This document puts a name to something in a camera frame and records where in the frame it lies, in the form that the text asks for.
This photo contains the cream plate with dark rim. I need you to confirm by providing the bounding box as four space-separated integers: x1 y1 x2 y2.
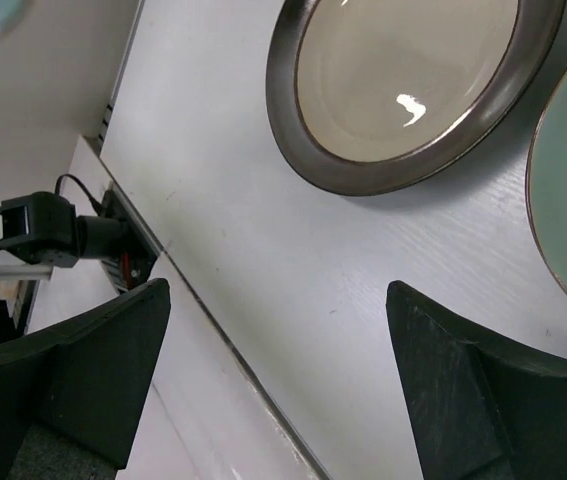
265 1 565 196

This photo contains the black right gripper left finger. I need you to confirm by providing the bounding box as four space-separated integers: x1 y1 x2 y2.
0 279 170 479

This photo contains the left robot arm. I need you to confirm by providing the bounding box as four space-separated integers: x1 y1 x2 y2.
0 174 134 280

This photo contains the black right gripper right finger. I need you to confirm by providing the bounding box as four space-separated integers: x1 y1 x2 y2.
386 281 567 479

